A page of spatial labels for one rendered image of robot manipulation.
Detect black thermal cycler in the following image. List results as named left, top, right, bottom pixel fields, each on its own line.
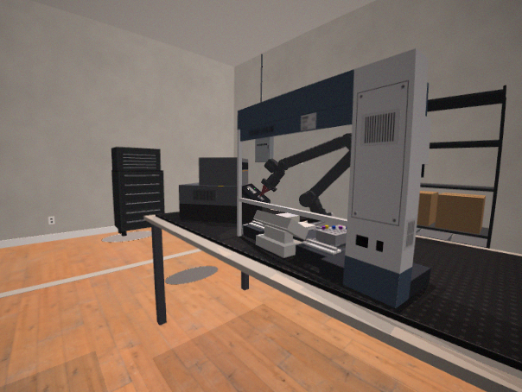
left=179, top=157, right=271, bottom=222

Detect grey tube rack with coloured caps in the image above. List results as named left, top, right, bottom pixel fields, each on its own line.
left=316, top=225, right=347, bottom=246

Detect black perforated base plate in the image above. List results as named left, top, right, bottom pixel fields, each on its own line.
left=156, top=212, right=522, bottom=371

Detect white rectangular block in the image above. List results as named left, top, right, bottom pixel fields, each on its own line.
left=276, top=213, right=300, bottom=223

